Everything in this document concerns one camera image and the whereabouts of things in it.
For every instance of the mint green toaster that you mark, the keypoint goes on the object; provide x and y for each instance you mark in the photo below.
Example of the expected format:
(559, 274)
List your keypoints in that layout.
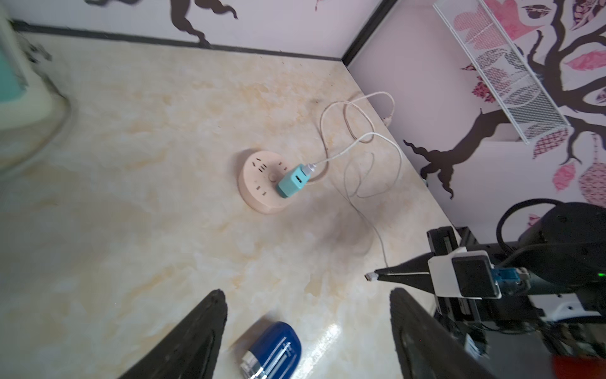
(26, 99)

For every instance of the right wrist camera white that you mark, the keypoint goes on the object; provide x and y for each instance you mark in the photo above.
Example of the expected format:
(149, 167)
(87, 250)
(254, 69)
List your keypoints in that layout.
(472, 275)

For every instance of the white wire shelf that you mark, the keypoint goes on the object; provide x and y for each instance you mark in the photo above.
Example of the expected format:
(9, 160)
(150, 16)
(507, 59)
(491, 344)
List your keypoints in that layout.
(487, 31)

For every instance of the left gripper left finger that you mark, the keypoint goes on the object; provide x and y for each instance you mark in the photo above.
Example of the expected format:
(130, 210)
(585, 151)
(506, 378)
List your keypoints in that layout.
(191, 348)

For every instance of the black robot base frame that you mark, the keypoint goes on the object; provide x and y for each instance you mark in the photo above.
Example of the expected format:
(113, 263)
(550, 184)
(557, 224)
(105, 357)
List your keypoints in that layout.
(562, 350)

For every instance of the blue electric shaver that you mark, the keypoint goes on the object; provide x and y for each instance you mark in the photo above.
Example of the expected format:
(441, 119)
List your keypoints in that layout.
(274, 355)

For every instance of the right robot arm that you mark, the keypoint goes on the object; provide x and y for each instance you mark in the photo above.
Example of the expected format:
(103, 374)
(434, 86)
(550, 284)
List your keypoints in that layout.
(546, 266)

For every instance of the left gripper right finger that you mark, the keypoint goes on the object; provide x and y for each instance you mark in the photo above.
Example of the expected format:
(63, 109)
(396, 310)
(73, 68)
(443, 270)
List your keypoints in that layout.
(424, 348)

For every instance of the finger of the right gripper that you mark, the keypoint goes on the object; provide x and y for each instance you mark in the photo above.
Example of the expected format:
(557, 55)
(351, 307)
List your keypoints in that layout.
(422, 281)
(416, 266)

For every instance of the mint green usb charger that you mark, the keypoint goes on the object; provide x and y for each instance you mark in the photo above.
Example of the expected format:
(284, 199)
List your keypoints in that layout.
(295, 180)

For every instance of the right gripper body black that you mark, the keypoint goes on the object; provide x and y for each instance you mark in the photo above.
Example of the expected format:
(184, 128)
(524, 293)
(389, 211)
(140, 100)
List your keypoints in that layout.
(508, 311)

